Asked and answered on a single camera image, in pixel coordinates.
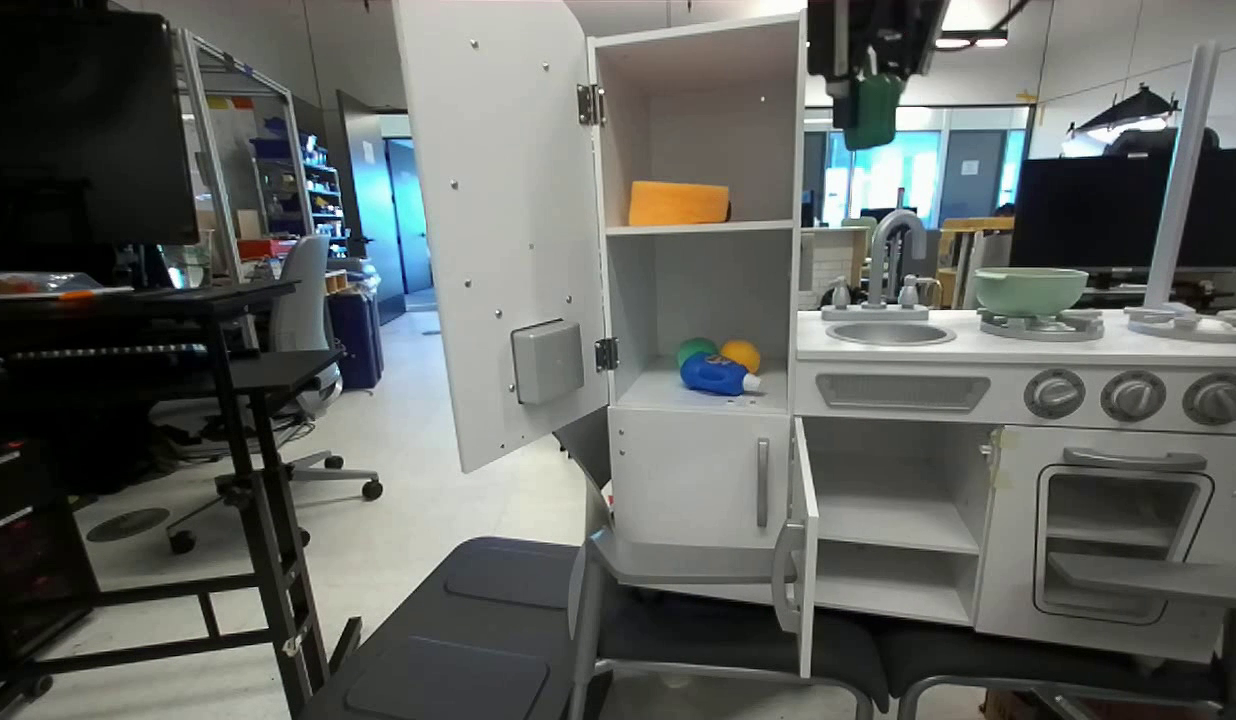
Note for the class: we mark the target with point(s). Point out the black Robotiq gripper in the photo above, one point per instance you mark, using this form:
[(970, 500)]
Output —
[(877, 33)]

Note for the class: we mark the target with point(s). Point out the green toy pepper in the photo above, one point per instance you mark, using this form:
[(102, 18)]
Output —
[(868, 123)]

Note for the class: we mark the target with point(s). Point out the blue toy bottle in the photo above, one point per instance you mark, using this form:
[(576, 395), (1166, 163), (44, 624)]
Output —
[(713, 376)]

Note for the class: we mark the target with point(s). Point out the tall white cabinet door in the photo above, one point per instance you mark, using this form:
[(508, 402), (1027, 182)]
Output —
[(498, 200)]

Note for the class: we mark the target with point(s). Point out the white sink cabinet door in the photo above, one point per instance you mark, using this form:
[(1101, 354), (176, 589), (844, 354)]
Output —
[(803, 532)]

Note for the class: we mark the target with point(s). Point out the white oven door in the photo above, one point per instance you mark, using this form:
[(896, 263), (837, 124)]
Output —
[(1063, 532)]

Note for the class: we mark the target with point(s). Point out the grey toy faucet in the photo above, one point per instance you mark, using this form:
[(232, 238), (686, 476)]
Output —
[(881, 255)]

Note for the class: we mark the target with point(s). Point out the wooden chair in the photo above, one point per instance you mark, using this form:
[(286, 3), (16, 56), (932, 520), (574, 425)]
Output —
[(979, 263)]

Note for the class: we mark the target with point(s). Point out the orange toy block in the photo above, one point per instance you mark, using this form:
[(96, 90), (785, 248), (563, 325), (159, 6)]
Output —
[(676, 206)]

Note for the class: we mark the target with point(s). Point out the grey sink basin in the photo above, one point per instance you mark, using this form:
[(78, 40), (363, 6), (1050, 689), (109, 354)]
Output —
[(890, 331)]

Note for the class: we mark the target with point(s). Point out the black fish figure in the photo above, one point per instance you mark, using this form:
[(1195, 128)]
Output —
[(1120, 117)]

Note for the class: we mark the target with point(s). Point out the black wide monitor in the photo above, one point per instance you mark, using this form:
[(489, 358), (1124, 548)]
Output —
[(1097, 212)]

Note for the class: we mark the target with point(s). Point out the mint green toy pot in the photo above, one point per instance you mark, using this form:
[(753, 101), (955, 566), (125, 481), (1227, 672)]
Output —
[(1031, 293)]

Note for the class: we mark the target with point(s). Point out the white toy play kitchen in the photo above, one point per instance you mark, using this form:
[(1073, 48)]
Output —
[(911, 354)]

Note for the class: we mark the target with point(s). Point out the yellow toy ball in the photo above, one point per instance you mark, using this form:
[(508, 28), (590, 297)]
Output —
[(742, 354)]

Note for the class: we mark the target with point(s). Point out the grey stove burner grate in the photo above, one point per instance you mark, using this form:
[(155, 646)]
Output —
[(1168, 322), (1081, 325)]

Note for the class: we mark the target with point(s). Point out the white slanted pole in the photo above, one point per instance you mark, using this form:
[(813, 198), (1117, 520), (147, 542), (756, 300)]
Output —
[(1181, 175)]

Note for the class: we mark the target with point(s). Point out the grey stove knob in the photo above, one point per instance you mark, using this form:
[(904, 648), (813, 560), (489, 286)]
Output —
[(1216, 402), (1053, 395), (1135, 397)]

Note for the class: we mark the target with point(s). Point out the grey chair back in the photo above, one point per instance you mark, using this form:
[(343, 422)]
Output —
[(580, 448)]

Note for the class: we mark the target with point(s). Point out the blue bin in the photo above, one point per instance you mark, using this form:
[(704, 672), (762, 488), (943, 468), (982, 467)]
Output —
[(356, 341)]

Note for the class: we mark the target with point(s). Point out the grey office chair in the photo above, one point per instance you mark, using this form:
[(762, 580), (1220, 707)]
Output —
[(303, 293)]

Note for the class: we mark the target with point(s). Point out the white framed board panel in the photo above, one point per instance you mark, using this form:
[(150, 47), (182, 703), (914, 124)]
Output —
[(240, 163)]

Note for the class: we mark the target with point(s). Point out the black padded seat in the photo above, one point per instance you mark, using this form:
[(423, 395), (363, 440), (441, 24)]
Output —
[(441, 643)]

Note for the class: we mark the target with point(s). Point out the black standing desk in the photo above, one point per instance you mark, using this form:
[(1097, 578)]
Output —
[(109, 304)]

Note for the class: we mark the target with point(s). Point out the black computer monitor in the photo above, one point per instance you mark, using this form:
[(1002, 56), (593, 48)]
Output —
[(71, 132)]

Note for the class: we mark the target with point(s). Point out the black drawer unit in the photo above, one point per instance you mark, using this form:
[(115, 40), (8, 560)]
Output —
[(31, 560)]

